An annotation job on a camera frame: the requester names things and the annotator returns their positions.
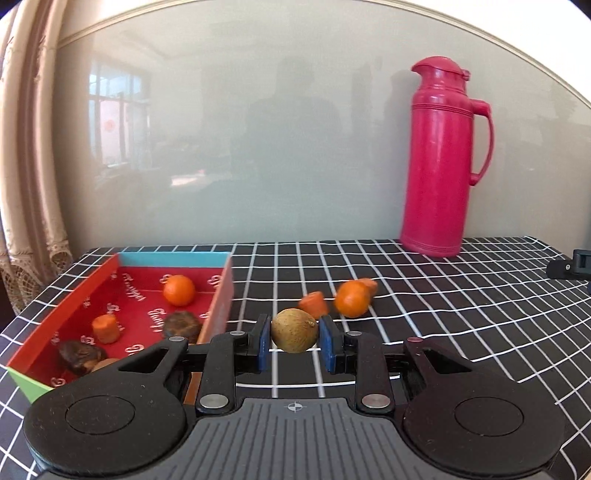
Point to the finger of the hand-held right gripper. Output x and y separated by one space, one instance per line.
581 263

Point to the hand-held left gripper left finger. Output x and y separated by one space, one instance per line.
263 341

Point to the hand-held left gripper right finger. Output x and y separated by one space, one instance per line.
328 344

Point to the round tan fruit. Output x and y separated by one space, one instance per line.
294 330

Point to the dark wrinkled fruit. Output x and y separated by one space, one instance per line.
81 355
182 325

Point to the mandarin orange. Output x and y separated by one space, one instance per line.
179 290
352 300

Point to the colourful cardboard box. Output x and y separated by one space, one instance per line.
138 314

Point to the carrot piece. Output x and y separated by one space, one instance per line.
372 286
314 303
107 328

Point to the brown kiwi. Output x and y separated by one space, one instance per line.
104 364

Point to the black checked tablecloth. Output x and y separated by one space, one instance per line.
461 314

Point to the pink thermos jug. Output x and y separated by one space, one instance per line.
438 161

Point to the beige lace curtain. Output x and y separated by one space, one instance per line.
27 161

